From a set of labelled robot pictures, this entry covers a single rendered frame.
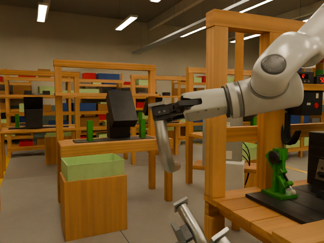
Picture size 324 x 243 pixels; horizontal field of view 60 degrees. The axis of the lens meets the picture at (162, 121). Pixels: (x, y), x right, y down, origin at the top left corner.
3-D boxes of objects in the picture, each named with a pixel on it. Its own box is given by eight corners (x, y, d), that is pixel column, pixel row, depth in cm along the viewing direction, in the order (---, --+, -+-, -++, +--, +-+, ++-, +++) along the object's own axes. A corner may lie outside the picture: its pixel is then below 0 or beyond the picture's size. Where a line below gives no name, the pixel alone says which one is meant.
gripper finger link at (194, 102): (209, 100, 64) (191, 108, 68) (189, 96, 59) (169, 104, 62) (210, 105, 64) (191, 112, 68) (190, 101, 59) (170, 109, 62)
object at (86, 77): (125, 149, 819) (124, 72, 802) (7, 158, 691) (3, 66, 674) (119, 146, 868) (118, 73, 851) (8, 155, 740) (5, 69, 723)
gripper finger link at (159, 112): (179, 102, 66) (152, 108, 67) (178, 99, 63) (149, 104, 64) (182, 115, 65) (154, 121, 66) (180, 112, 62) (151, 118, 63)
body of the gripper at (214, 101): (225, 92, 71) (182, 101, 73) (228, 78, 61) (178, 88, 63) (232, 121, 70) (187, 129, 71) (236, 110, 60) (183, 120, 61)
